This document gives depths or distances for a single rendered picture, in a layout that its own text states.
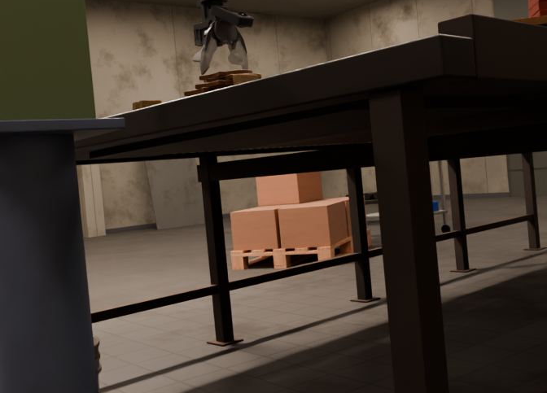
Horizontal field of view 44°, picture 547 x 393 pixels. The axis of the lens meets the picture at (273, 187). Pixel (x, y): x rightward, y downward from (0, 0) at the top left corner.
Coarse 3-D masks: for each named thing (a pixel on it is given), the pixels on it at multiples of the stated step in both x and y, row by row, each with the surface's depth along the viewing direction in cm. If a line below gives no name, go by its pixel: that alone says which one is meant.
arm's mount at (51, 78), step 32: (0, 0) 115; (32, 0) 119; (64, 0) 123; (0, 32) 115; (32, 32) 119; (64, 32) 123; (0, 64) 115; (32, 64) 118; (64, 64) 122; (0, 96) 114; (32, 96) 118; (64, 96) 122
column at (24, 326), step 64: (0, 128) 108; (64, 128) 114; (0, 192) 115; (64, 192) 119; (0, 256) 116; (64, 256) 119; (0, 320) 117; (64, 320) 118; (0, 384) 119; (64, 384) 117
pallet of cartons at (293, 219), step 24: (264, 192) 607; (288, 192) 598; (312, 192) 623; (240, 216) 551; (264, 216) 542; (288, 216) 533; (312, 216) 526; (336, 216) 548; (240, 240) 552; (264, 240) 543; (288, 240) 534; (312, 240) 527; (336, 240) 541; (240, 264) 549; (288, 264) 538
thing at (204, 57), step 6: (210, 42) 164; (210, 48) 164; (216, 48) 165; (198, 54) 166; (204, 54) 162; (210, 54) 163; (198, 60) 164; (204, 60) 162; (210, 60) 163; (204, 66) 163; (204, 72) 163
